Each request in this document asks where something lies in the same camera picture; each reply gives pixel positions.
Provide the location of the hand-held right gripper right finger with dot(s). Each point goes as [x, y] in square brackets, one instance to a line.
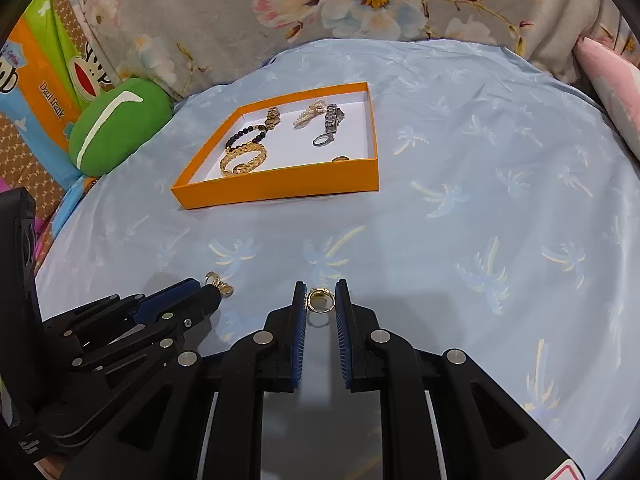
[344, 340]

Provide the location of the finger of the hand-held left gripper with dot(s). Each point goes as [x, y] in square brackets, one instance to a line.
[170, 297]
[195, 310]

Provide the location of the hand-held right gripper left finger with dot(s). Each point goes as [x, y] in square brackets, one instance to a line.
[299, 340]

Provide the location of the gold drop earring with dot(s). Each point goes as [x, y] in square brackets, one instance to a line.
[227, 289]

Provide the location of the orange shallow box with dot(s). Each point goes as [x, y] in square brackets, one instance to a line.
[280, 187]

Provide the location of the gold woven bangle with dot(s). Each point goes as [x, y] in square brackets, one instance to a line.
[250, 162]

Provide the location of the large gold hoop earring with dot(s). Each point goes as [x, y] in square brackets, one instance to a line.
[340, 158]

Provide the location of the gold link watch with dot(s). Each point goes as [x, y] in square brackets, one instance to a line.
[272, 117]

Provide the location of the silver link watch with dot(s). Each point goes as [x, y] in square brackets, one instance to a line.
[331, 120]

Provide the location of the green pillow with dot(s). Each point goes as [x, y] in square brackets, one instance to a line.
[120, 130]

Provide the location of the light blue palm print sheet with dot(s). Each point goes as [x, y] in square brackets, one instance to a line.
[450, 160]

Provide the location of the colourful cartoon print blanket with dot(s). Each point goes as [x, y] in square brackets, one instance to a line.
[45, 100]

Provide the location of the floral grey pillow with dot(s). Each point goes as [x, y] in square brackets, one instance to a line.
[250, 20]

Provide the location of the pink pillow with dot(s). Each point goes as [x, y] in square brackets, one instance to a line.
[615, 90]

